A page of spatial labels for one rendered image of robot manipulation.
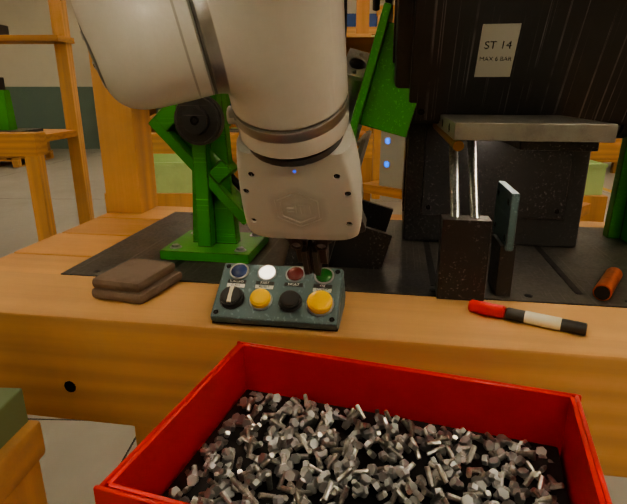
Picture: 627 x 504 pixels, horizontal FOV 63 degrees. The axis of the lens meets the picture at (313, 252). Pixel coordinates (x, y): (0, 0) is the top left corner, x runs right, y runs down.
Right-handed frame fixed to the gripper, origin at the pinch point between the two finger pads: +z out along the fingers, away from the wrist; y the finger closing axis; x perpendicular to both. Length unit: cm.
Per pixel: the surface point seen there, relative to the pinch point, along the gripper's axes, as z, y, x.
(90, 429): 136, -96, 19
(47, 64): 489, -694, 817
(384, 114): 5.8, 5.9, 29.5
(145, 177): 42, -52, 52
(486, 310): 14.5, 19.4, 3.4
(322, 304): 8.7, 0.4, -0.7
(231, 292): 8.7, -10.4, 0.1
